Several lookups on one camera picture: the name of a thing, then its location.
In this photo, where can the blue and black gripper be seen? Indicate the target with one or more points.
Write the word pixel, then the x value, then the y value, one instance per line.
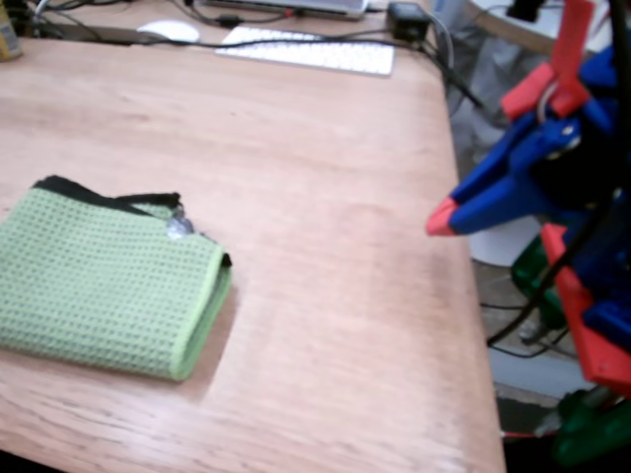
pixel 498 197

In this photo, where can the green waffle cleaning cloth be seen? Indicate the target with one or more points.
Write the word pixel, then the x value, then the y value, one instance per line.
pixel 98 286

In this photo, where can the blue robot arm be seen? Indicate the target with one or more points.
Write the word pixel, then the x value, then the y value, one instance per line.
pixel 604 256

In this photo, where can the grey trousers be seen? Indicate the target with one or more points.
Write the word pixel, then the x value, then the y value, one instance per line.
pixel 483 84

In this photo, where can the green table clamp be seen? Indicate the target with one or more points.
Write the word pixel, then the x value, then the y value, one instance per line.
pixel 586 443
pixel 535 281

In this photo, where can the small black device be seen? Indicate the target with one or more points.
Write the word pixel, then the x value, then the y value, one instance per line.
pixel 525 7

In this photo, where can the black power adapter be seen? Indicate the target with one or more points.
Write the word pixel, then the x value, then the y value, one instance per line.
pixel 406 20

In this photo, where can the white keyboard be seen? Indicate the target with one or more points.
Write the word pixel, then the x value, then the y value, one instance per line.
pixel 315 51

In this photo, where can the silver laptop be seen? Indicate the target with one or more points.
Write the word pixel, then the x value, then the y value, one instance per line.
pixel 296 6

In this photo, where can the white computer mouse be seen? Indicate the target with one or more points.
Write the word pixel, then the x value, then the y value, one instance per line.
pixel 170 29

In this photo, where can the yellow can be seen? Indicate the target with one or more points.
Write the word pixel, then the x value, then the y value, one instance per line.
pixel 7 39

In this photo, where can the red camera mount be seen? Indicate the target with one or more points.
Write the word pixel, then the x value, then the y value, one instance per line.
pixel 567 54

